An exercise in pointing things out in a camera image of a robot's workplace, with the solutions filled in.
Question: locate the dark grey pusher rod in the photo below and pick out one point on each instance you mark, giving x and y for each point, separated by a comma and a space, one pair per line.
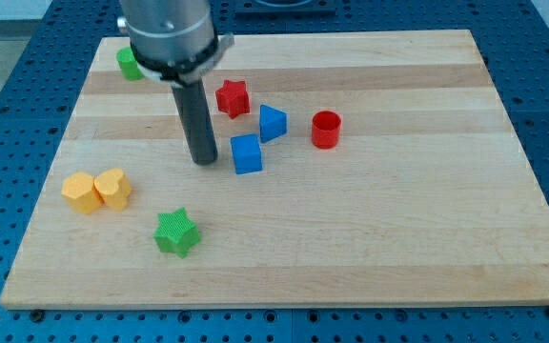
196, 121

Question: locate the green star block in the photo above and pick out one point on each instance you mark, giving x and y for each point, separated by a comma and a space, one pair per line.
176, 233

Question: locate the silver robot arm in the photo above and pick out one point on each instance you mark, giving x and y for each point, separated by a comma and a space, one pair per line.
176, 42

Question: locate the red star block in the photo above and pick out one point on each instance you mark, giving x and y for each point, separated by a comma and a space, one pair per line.
233, 99

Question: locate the green cylinder block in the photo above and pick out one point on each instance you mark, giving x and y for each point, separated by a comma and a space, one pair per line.
128, 65

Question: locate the blue cube block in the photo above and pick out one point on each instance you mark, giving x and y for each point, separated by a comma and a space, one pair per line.
246, 153

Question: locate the blue triangle block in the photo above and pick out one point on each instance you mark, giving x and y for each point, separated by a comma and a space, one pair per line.
272, 123

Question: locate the yellow heart block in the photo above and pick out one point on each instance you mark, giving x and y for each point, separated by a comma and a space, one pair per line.
114, 188

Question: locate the red cylinder block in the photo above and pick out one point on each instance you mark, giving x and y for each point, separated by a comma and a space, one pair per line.
325, 131

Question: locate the yellow hexagon block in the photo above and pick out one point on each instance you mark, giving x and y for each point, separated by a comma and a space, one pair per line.
80, 193

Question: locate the wooden board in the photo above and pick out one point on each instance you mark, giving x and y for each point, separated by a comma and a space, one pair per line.
427, 200

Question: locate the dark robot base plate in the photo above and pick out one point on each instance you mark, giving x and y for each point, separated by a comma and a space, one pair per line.
244, 8

